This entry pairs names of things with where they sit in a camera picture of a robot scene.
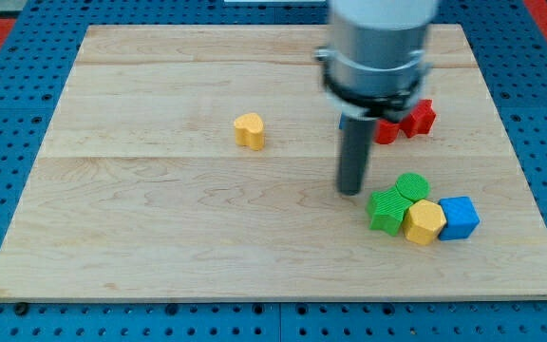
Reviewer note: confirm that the green cylinder block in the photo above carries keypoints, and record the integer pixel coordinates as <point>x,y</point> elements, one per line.
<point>412,186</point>

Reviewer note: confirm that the yellow hexagon block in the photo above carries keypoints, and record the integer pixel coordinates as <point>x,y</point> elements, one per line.
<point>423,222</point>

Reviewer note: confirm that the blue cube block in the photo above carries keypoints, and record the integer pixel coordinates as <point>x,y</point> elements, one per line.
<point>461,218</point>

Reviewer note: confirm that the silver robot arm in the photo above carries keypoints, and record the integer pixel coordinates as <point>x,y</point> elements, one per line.
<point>372,69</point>

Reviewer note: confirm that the yellow heart block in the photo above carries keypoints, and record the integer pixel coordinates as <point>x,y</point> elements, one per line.
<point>250,131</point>

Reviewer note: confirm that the wooden board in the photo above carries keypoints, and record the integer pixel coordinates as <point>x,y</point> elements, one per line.
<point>139,192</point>

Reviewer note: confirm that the red star block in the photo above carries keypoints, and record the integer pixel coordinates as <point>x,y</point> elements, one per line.
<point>420,120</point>

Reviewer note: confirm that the red round block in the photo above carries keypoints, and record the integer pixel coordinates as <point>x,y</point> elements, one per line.
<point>386,132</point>

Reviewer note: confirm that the green star block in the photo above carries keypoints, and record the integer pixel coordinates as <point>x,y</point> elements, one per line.
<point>386,210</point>

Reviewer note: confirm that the blue block behind rod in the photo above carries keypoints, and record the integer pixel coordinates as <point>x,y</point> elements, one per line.
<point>341,122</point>

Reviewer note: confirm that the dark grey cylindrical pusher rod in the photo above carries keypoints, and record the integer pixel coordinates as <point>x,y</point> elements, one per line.
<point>354,153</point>

